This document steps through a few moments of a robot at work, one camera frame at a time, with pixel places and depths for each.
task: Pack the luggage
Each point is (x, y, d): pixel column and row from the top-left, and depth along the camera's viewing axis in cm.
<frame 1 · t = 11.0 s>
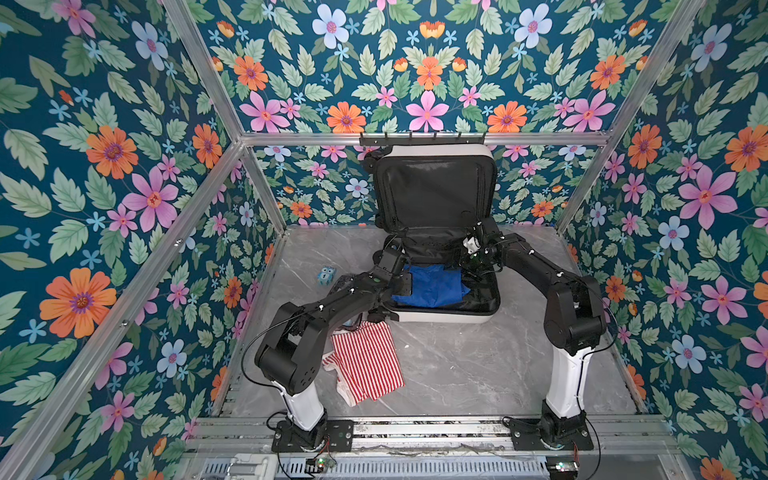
left hand: (412, 273, 90), fingers open
right hand: (452, 267, 95), fingers open
white hard-shell suitcase: (429, 201, 96), point 25 cm above the table
blue folded cloth: (434, 286, 98), point 6 cm above the table
red white striped garment: (365, 363, 86), point 2 cm above the table

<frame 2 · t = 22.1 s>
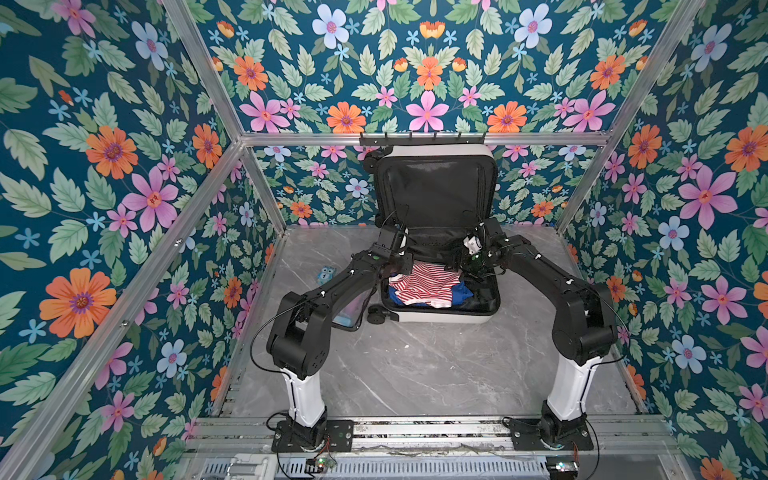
left hand: (413, 251, 90), fingers open
right hand: (452, 268, 92), fingers open
red white striped garment: (429, 283, 97), point 7 cm above the table
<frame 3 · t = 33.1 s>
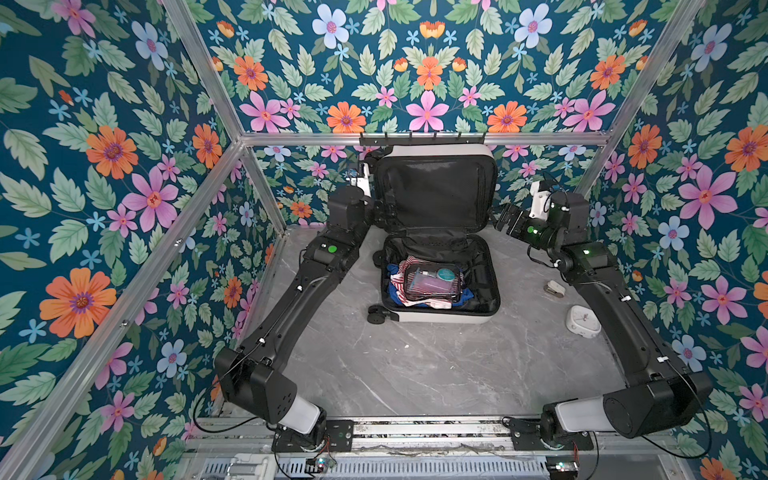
left hand: (379, 180, 69), fingers open
right hand: (503, 211, 73), fingers open
clear toiletry pouch: (433, 282, 95), point 9 cm above the table
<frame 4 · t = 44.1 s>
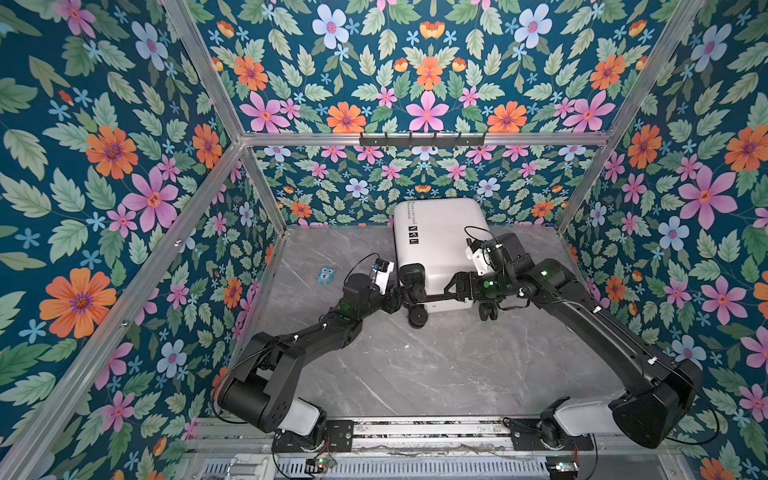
left hand: (406, 279, 84), fingers open
right hand: (457, 288, 74), fingers open
white hard-shell suitcase: (433, 233, 91), point 23 cm above the table
small teal owl toy: (326, 275, 105), point 2 cm above the table
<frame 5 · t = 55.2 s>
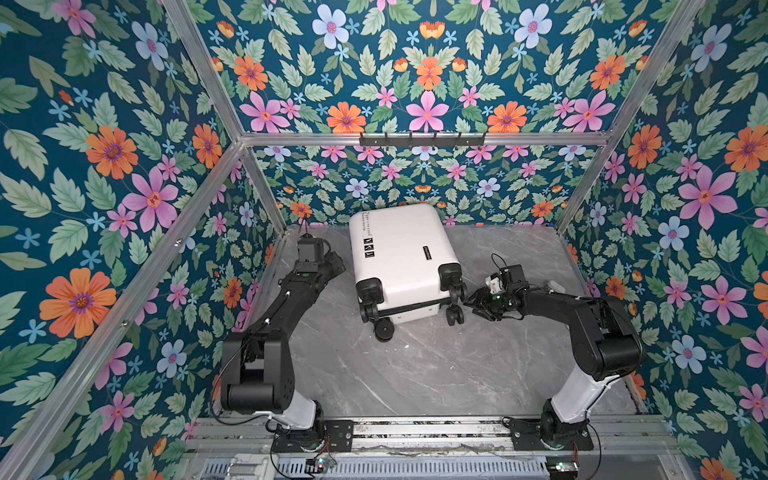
left hand: (340, 251, 89), fingers open
right hand: (468, 303, 95), fingers open
white hard-shell suitcase: (405, 265, 84), point 22 cm above the table
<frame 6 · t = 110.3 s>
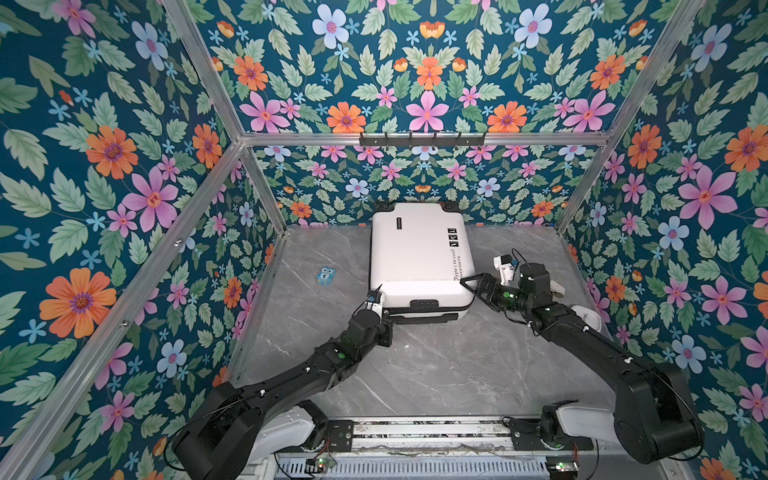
left hand: (397, 313, 82), fingers closed
right hand: (468, 287, 82), fingers open
white hard-shell suitcase: (418, 255, 87), point 21 cm above the table
